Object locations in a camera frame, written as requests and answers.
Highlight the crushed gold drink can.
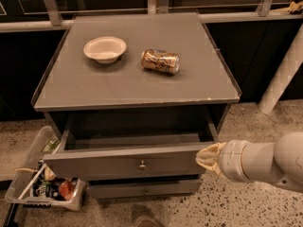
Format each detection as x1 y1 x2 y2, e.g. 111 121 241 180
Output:
141 49 180 75

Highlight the grey drawer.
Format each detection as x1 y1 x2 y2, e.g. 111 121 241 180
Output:
45 123 218 181
87 174 201 200

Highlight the red can in bin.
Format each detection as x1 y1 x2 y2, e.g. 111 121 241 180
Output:
58 181 75 201

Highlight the white paper bowl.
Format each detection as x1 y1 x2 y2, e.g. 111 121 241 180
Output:
83 37 127 64

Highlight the metal railing frame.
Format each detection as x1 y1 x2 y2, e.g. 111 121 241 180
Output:
0 0 302 33

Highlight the grey top drawer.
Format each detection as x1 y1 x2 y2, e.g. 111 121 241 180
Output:
45 123 218 181

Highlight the crumpled tan cloth on rail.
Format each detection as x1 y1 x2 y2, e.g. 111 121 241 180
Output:
288 1 303 14

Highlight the grey cabinet with top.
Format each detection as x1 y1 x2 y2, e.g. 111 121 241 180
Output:
30 12 242 149

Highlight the white stick in bin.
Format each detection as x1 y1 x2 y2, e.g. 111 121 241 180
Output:
18 164 46 200

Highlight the dark snack packet in bin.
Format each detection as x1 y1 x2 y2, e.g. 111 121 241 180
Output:
33 181 60 199

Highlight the grey lower drawer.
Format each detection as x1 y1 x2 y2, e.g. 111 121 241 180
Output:
87 174 201 200

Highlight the white diagonal post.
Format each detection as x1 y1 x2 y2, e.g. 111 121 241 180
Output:
258 25 303 114

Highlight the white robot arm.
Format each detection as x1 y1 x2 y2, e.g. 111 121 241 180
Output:
196 131 303 193

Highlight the metal top drawer knob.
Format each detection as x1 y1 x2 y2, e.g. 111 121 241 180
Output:
138 160 146 170

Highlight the clear plastic bin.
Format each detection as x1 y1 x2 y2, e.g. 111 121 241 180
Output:
5 126 86 211

